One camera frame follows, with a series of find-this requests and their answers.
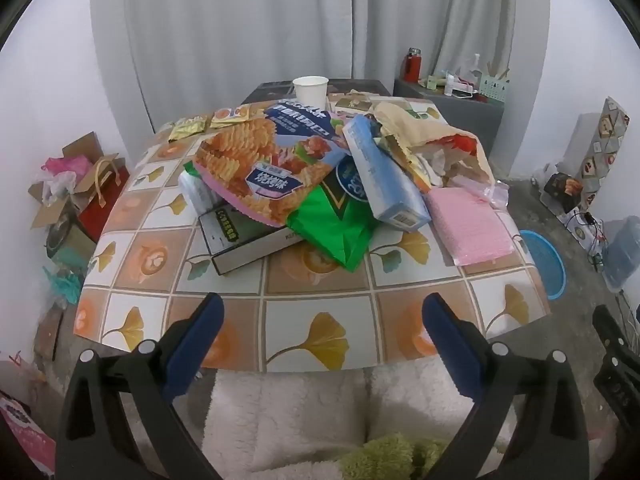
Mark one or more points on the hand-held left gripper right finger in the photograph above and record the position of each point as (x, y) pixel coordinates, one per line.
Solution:
(450, 345)

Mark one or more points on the cardboard box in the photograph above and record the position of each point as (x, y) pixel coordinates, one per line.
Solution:
(80, 147)

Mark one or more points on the white paper cup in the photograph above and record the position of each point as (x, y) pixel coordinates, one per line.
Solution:
(310, 92)

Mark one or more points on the orange blue snack bag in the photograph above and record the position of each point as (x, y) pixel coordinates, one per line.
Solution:
(250, 160)

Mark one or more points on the pink plastic bag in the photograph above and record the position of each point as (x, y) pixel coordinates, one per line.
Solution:
(65, 165)

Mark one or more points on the pink printed bag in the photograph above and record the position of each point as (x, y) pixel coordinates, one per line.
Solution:
(25, 430)

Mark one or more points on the dark green box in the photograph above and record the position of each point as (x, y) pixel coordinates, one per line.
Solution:
(67, 245)

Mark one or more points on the white curtain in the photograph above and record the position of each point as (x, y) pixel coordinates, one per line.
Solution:
(225, 35)

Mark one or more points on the blue white carton box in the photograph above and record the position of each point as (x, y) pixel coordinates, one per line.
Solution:
(385, 180)

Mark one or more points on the ginkgo patterned tablecloth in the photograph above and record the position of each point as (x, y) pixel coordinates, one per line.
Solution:
(320, 285)

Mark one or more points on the small white bottle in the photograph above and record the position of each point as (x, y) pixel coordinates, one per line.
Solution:
(450, 85)

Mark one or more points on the white plastic bag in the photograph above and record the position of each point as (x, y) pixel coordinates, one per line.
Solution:
(60, 187)

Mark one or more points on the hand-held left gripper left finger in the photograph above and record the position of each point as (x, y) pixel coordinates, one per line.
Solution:
(197, 340)

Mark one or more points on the white fleece cloth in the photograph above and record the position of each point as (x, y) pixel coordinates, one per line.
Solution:
(300, 410)

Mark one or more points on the white red-capped drink bottle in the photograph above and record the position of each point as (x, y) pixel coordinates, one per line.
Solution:
(197, 192)

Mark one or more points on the green fluffy cloth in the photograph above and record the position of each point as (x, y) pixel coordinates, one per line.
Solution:
(385, 455)

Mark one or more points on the clear water jug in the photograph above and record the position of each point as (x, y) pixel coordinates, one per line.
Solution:
(622, 252)

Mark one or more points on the red bottle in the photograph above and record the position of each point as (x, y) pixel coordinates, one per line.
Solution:
(412, 67)

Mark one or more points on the red gift bag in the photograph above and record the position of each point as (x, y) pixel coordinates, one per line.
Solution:
(100, 215)

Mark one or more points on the teal plastic bag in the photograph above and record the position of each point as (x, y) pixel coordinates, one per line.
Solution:
(62, 282)

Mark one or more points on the patterned long box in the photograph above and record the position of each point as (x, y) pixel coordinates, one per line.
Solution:
(607, 135)

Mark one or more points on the green snack bag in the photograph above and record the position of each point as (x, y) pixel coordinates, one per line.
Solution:
(330, 225)

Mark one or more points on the grey cabinet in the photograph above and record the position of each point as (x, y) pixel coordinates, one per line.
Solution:
(465, 120)

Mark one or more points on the blue plastic basket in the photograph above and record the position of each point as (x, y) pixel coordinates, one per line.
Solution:
(547, 265)

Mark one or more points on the mint green organizer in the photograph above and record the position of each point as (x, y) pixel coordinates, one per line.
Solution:
(492, 87)

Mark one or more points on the yellow green snack packet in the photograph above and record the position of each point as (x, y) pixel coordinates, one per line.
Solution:
(187, 127)

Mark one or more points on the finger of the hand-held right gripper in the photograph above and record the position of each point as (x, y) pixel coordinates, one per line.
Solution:
(610, 327)

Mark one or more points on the pink packet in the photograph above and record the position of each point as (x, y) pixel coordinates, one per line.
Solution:
(470, 225)

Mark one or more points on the brown paper bag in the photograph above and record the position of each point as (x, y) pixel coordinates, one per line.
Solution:
(425, 132)

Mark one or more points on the black power adapter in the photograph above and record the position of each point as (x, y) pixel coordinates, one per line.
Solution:
(590, 219)

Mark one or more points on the dark snack box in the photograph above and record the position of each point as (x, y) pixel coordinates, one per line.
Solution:
(562, 187)

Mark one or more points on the orange white snack packet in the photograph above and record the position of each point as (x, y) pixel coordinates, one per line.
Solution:
(230, 115)

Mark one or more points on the white flat box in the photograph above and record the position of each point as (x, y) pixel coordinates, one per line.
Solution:
(580, 230)

